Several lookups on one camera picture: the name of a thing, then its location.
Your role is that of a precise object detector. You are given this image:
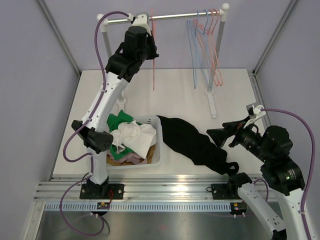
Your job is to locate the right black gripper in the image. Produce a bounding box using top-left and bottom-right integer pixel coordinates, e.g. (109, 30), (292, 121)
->
(207, 114), (272, 162)

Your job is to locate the pink hanger with black top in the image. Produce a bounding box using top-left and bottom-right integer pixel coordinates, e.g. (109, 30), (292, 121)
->
(150, 8), (156, 91)

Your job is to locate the black tank top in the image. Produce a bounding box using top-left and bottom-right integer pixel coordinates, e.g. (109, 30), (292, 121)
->
(158, 115), (240, 176)

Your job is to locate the blue hanger with mauve top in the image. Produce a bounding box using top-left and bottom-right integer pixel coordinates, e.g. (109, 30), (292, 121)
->
(190, 9), (211, 86)

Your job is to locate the blue hanger with white top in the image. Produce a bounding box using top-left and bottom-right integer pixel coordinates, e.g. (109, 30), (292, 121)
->
(186, 20), (198, 89)

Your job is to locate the pink hanger with brown top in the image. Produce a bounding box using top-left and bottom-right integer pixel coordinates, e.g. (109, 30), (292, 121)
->
(205, 8), (223, 87)

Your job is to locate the pink hanger with green top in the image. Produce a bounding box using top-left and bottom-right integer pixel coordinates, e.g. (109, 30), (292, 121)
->
(202, 8), (224, 89)

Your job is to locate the brown tank top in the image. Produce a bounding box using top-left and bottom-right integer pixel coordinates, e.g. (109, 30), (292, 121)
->
(116, 145), (156, 167)

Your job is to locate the green tank top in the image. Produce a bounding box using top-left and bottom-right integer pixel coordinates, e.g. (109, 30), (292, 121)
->
(106, 110), (134, 161)

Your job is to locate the white tank top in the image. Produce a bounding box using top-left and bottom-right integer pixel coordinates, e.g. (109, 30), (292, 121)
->
(109, 120), (157, 161)

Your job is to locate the mauve tank top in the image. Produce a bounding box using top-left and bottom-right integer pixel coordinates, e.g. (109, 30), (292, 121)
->
(106, 151), (148, 166)

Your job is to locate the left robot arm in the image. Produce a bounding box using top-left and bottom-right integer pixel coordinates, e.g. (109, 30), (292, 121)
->
(71, 25), (159, 199)

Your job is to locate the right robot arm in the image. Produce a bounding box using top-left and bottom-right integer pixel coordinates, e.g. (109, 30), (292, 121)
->
(206, 119), (313, 240)

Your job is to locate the white metal clothes rack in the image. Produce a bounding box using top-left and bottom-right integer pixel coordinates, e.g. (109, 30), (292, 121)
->
(95, 3), (230, 119)

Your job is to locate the white plastic laundry basket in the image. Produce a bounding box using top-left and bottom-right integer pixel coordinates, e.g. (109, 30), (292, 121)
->
(106, 115), (164, 170)

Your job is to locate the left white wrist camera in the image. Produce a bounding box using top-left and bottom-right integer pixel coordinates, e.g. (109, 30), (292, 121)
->
(127, 12), (152, 36)

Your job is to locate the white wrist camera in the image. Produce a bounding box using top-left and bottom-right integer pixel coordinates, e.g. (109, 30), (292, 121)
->
(127, 12), (152, 36)
(244, 103), (266, 128)

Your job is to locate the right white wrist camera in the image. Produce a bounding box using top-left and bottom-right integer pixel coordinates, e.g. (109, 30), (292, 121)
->
(244, 103), (266, 128)

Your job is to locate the right aluminium frame post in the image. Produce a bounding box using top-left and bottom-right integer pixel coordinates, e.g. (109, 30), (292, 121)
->
(251, 0), (300, 76)

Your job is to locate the aluminium frame post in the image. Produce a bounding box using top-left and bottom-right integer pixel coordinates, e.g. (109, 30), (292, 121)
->
(251, 0), (300, 76)
(34, 0), (82, 76)

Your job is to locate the left aluminium frame post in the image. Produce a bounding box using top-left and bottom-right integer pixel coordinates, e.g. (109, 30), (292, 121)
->
(34, 0), (82, 76)

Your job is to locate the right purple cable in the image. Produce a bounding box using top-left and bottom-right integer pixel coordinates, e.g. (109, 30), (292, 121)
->
(260, 107), (316, 240)

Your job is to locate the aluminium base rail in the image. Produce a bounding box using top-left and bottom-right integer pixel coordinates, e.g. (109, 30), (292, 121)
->
(34, 174), (228, 202)

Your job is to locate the white slotted cable duct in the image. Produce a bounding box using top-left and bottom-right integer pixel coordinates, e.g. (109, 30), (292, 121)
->
(44, 201), (231, 213)

